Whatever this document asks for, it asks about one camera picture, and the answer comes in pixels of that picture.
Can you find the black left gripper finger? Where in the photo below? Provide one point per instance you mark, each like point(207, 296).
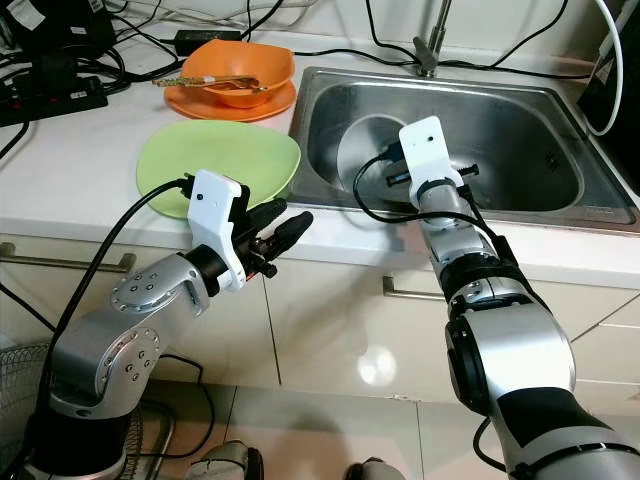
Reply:
point(268, 212)
point(290, 230)

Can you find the green plate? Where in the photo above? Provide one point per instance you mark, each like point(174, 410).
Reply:
point(220, 165)

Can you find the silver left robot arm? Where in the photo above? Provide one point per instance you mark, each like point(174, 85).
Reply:
point(150, 330)

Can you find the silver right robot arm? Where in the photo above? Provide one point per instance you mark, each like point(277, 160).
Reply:
point(510, 350)

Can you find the steel sink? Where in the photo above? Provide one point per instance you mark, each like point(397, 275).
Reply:
point(540, 140)

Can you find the orange plate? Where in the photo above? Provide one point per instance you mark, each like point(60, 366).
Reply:
point(230, 112)

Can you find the white cabinet drawer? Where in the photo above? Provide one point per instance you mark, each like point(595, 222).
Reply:
point(330, 330)

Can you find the steel faucet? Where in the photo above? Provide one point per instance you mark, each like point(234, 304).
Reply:
point(432, 45)

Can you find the orange bowl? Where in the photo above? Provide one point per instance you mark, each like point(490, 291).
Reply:
point(240, 62)

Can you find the black power brick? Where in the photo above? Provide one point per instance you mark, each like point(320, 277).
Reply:
point(200, 41)

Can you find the black power strip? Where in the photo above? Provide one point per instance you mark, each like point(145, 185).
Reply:
point(50, 102)

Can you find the grey left robot foot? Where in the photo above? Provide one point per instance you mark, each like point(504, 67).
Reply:
point(230, 462)

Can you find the grey robot foot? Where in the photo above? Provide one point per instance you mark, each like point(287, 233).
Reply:
point(230, 462)
point(365, 470)

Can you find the black plug adapter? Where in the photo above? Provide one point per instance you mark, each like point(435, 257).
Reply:
point(60, 75)

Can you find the grey right robot foot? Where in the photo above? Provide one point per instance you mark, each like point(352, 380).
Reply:
point(365, 470)

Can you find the black charging dock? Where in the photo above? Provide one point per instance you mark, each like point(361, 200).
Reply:
point(60, 25)

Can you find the grey floor fan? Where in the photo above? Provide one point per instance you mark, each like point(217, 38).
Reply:
point(25, 400)

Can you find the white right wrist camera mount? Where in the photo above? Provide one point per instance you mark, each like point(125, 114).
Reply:
point(425, 150)

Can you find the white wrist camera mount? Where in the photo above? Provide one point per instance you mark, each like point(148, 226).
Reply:
point(215, 215)
point(425, 150)

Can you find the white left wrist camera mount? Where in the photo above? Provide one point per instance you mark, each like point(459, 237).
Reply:
point(215, 215)

